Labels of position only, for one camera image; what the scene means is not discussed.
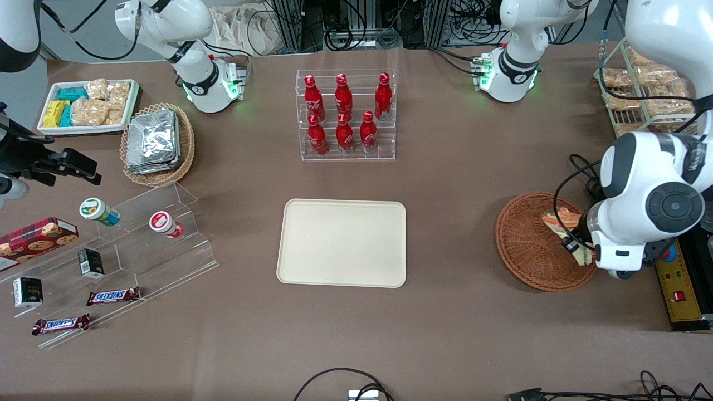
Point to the oval light wicker basket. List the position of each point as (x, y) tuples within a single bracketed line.
[(187, 150)]

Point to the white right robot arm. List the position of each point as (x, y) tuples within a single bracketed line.
[(167, 28)]

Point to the red cola bottle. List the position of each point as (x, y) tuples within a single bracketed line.
[(383, 97), (368, 133), (317, 138), (344, 135), (313, 99), (343, 96)]

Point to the green lid yogurt cup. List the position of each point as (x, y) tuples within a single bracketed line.
[(94, 210)]

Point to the metal equipment rack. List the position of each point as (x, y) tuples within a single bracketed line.
[(289, 22)]

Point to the yellow emergency stop box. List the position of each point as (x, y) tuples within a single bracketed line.
[(682, 289)]

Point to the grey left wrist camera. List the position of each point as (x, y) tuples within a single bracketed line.
[(625, 274)]

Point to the beige plastic tray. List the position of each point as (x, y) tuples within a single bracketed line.
[(341, 243)]

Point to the clear acrylic tiered shelf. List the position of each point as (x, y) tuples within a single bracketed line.
[(167, 262)]

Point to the silver foil pouch stack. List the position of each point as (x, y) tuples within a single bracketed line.
[(151, 139)]

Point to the white rectangular dish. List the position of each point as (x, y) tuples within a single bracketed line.
[(83, 131)]

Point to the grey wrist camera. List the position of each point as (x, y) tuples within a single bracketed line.
[(11, 192), (625, 274)]

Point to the Snickers chocolate bar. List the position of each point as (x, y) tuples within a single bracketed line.
[(60, 324), (113, 296)]

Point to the round brown wicker basket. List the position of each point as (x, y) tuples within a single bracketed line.
[(521, 234)]

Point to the clear rice cracker bag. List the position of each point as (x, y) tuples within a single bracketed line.
[(89, 112), (115, 117), (118, 93), (97, 89)]

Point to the red lid yogurt cup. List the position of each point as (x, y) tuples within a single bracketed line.
[(161, 221)]

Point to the triangular sandwich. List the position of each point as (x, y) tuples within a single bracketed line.
[(560, 221)]

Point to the white cloth bag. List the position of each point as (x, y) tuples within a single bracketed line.
[(245, 30)]

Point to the small grey device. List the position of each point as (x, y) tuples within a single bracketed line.
[(363, 396)]

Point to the teal snack packet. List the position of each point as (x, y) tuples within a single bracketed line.
[(72, 93), (66, 117)]

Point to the bagged cracker snack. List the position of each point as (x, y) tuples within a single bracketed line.
[(617, 78), (657, 74), (668, 107), (621, 102)]

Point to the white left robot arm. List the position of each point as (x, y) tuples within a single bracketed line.
[(652, 184)]

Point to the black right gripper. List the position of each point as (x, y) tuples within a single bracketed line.
[(21, 157)]

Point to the small black carton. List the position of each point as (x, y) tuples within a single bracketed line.
[(28, 292), (91, 263)]

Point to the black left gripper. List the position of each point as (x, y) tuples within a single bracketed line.
[(583, 224)]

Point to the yellow snack packet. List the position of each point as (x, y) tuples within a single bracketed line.
[(53, 113)]

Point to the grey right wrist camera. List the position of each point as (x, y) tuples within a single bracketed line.
[(11, 192)]

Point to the red tartan cookie box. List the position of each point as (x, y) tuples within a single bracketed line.
[(33, 239)]

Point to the clear acrylic bottle rack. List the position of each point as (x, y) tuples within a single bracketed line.
[(384, 150)]

